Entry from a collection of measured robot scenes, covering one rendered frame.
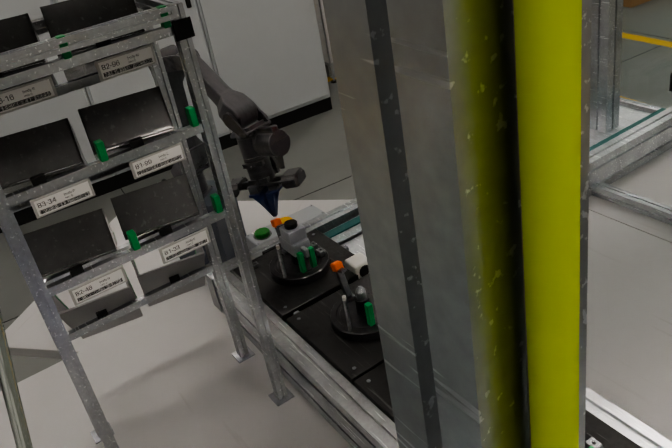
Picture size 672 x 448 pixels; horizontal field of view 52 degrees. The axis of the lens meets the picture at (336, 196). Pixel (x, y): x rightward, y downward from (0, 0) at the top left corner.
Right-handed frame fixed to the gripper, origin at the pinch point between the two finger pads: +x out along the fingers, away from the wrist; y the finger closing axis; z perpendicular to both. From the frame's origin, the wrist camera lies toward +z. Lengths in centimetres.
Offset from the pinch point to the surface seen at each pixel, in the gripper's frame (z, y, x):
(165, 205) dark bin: -41.2, -1.7, -18.6
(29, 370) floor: 60, 167, 83
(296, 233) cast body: -8.3, -7.7, 4.9
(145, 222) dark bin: -44.1, 1.3, -17.3
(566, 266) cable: -121, -68, -44
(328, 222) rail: 16.2, -5.6, 14.2
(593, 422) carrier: -45, -64, 28
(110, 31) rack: -49, -9, -49
